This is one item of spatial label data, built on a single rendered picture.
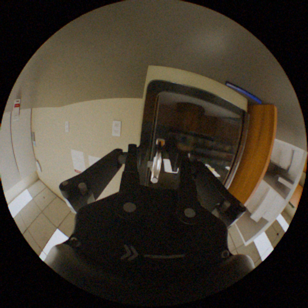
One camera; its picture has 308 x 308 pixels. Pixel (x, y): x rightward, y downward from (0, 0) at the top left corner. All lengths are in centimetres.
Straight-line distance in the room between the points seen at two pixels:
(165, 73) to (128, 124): 51
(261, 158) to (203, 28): 34
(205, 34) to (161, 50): 9
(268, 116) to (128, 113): 74
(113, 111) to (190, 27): 68
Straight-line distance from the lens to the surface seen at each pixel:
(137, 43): 21
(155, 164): 17
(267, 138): 36
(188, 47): 20
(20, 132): 286
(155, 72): 26
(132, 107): 69
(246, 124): 34
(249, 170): 38
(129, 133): 69
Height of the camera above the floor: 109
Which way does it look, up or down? 18 degrees up
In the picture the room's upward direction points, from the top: 172 degrees counter-clockwise
